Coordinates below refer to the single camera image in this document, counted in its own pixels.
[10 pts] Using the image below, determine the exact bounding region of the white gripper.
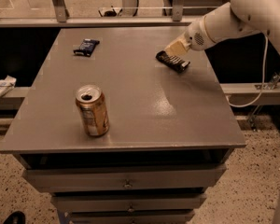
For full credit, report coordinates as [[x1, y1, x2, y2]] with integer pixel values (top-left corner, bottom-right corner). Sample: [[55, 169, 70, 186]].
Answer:
[[164, 17, 216, 56]]

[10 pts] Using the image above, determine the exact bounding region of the black rxbar chocolate bar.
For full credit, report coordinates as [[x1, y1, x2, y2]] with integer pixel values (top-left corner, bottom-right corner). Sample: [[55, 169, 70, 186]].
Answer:
[[156, 50, 189, 73]]

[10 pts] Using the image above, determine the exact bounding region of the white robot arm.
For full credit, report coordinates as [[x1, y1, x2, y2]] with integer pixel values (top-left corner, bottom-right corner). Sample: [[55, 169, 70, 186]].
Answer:
[[165, 0, 280, 56]]

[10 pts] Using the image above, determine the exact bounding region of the blue rxbar blueberry bar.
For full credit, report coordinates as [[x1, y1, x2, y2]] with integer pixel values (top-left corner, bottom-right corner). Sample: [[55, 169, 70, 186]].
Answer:
[[74, 38, 100, 57]]

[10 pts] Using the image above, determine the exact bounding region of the black white object behind railing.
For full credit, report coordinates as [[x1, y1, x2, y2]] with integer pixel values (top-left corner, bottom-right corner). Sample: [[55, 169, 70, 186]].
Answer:
[[98, 7, 122, 17]]

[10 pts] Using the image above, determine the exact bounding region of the orange soda can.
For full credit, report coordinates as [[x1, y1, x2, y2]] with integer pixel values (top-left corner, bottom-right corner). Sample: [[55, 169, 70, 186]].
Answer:
[[76, 85, 109, 136]]

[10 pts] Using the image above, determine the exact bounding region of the grey drawer cabinet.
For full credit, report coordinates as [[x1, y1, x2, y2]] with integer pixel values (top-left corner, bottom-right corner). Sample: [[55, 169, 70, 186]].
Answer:
[[0, 26, 247, 224]]

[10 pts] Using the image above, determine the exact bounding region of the grey top drawer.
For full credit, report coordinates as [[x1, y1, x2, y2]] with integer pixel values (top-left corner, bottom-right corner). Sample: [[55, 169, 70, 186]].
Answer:
[[22, 164, 226, 193]]

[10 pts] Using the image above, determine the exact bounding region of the grey drawer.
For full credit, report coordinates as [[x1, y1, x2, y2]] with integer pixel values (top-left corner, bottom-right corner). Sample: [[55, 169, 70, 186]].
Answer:
[[22, 164, 226, 193], [70, 210, 194, 224], [51, 193, 206, 213]]

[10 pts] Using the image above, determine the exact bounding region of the grey middle drawer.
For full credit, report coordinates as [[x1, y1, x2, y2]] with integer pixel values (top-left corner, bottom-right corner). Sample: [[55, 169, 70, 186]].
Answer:
[[51, 193, 206, 213]]

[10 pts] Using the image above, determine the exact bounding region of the grey bottom drawer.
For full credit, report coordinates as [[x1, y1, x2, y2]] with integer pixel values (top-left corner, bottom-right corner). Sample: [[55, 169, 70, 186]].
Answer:
[[70, 210, 194, 224]]

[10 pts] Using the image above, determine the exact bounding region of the white snack packet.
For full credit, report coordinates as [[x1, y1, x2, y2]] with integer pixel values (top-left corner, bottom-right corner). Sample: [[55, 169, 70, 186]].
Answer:
[[0, 76, 17, 98]]

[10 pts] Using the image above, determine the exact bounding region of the black shoe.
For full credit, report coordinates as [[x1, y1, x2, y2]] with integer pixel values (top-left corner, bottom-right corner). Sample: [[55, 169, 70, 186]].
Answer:
[[0, 211, 26, 224]]

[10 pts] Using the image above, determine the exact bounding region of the metal railing frame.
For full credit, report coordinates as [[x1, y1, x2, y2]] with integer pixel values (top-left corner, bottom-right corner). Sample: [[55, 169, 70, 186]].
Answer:
[[0, 0, 280, 28]]

